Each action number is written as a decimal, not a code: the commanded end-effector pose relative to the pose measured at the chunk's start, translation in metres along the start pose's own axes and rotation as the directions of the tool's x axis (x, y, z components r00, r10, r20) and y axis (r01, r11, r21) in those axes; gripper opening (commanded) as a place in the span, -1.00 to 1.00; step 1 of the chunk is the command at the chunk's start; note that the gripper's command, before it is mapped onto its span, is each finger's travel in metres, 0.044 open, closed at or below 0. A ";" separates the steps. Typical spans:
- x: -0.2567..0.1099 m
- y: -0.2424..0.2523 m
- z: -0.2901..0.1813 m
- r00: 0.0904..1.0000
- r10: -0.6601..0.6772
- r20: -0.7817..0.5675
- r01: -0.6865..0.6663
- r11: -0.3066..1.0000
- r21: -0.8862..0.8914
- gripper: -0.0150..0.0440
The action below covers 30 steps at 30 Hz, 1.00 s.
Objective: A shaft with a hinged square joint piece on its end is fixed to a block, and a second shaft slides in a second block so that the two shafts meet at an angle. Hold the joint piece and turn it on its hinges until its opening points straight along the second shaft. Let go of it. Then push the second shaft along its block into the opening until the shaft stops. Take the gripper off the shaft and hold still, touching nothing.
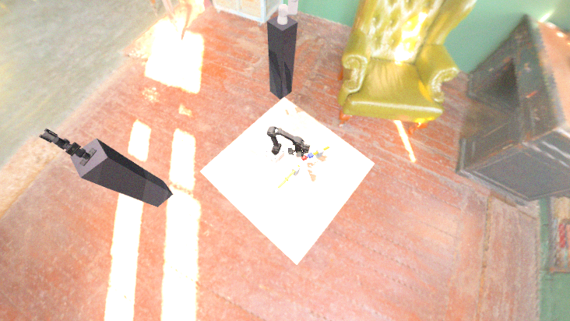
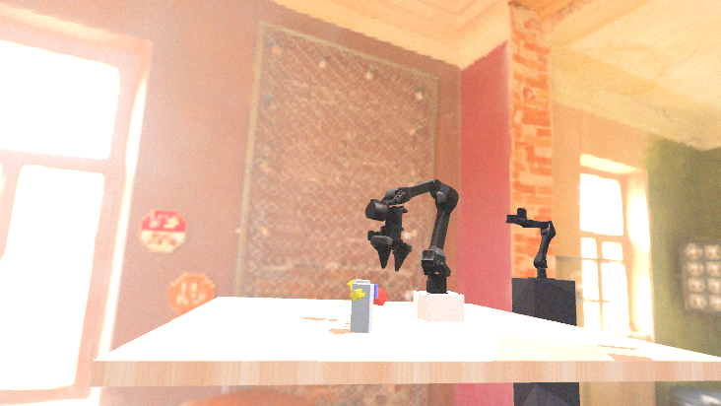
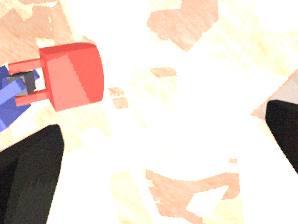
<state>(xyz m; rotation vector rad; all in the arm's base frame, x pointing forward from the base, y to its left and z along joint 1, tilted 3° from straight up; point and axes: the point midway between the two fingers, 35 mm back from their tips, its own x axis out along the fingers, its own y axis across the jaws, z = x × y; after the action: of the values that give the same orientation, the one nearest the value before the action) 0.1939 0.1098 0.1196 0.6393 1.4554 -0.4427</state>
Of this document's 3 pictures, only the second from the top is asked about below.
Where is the yellow long bar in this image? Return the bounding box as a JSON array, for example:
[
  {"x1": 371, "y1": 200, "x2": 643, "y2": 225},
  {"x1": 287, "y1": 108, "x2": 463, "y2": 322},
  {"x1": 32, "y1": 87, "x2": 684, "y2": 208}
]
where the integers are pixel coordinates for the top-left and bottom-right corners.
[{"x1": 348, "y1": 280, "x2": 370, "y2": 289}]

